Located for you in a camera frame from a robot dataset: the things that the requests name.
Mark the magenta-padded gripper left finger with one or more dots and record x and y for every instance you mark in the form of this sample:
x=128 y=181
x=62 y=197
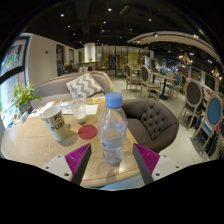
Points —
x=76 y=159

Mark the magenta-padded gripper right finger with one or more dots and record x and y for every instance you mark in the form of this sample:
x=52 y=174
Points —
x=148 y=159

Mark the clear blue-capped water bottle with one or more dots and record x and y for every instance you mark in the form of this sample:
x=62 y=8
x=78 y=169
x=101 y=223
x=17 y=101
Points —
x=112 y=133

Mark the flat round red coaster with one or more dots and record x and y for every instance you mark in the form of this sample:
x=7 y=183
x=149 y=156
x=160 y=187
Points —
x=87 y=132

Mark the grey tufted armchair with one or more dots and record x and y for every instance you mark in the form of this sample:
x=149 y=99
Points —
x=150 y=120

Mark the white printed mug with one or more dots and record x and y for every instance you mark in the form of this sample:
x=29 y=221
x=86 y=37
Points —
x=55 y=125

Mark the clear plastic cup with straw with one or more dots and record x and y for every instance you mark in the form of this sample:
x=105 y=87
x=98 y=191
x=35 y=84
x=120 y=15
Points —
x=79 y=111

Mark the white paper sheets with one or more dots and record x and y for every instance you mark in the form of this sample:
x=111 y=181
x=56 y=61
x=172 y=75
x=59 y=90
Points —
x=91 y=109

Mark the yellow card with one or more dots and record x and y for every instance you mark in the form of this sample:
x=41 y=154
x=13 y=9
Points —
x=99 y=99

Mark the grey white chevron cushion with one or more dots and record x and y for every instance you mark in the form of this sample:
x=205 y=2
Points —
x=85 y=86

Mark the grey curved sofa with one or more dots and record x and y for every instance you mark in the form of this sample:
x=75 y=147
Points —
x=53 y=88

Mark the group of dining chairs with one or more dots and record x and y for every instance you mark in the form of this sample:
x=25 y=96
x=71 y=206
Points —
x=195 y=96

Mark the green potted plant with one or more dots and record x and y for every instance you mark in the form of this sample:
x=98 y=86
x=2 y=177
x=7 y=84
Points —
x=23 y=95

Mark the dark cafe table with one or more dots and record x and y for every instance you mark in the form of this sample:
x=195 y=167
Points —
x=163 y=76

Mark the person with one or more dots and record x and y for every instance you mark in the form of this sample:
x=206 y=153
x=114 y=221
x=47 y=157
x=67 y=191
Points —
x=68 y=67

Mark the white round column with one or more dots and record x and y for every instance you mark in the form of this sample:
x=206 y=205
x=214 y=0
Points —
x=89 y=52

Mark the window with colourful posters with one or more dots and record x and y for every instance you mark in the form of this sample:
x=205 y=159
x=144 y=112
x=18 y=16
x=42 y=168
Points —
x=13 y=56

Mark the group of ceiling lights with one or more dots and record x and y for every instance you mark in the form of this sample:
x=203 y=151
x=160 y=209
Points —
x=109 y=9

